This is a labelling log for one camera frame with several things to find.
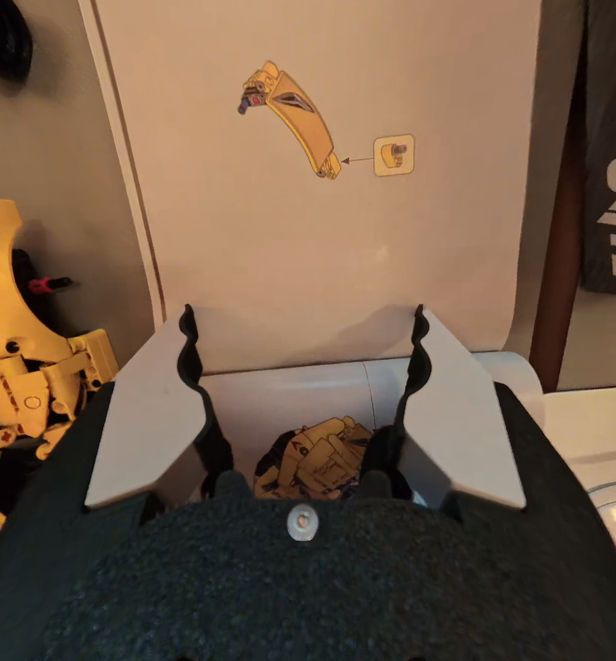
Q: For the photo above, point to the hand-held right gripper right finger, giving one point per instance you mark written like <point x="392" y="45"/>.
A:
<point x="463" y="413"/>

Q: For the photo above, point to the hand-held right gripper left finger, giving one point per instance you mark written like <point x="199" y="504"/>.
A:
<point x="143" y="413"/>

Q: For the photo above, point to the instruction booklet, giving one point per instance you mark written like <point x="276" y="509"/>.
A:
<point x="287" y="232"/>

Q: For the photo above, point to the toy car set box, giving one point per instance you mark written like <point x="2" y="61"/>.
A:
<point x="612" y="129"/>

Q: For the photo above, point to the black toy tyre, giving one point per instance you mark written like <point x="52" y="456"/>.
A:
<point x="3" y="41"/>

